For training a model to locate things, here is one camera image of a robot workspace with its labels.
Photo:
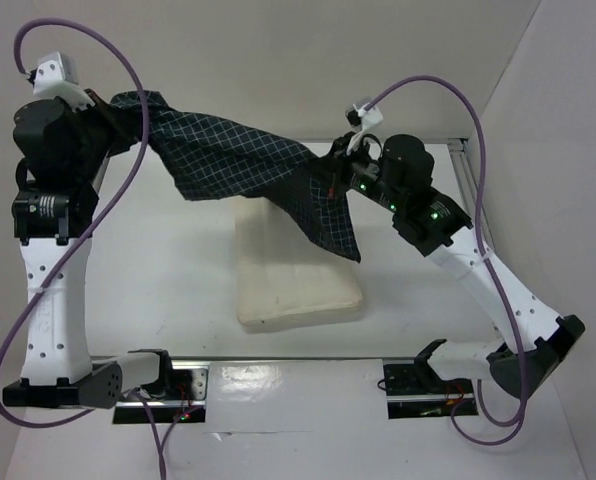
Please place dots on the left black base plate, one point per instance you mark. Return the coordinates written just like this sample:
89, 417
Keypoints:
173, 390

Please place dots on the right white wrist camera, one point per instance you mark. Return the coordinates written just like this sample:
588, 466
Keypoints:
362, 117

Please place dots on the cream white pillow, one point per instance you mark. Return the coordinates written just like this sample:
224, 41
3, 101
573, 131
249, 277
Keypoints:
283, 281

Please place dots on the dark blue checkered pillowcase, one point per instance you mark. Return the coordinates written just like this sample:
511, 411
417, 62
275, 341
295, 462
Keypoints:
213, 158

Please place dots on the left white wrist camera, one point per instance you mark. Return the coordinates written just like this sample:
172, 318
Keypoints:
55, 77

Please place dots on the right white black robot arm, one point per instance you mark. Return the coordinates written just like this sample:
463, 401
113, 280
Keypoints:
533, 339

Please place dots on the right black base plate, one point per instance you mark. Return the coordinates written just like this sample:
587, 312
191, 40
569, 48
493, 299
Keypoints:
412, 393

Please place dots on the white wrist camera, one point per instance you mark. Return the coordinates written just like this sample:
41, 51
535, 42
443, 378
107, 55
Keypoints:
362, 117
55, 77

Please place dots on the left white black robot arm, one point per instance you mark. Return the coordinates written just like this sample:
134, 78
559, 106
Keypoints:
65, 155

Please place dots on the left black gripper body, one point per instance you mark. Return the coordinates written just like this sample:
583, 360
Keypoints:
102, 134

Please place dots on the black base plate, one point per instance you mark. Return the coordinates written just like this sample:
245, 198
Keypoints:
412, 393
173, 390

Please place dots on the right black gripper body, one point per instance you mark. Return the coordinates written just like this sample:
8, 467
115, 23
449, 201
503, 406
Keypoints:
340, 155

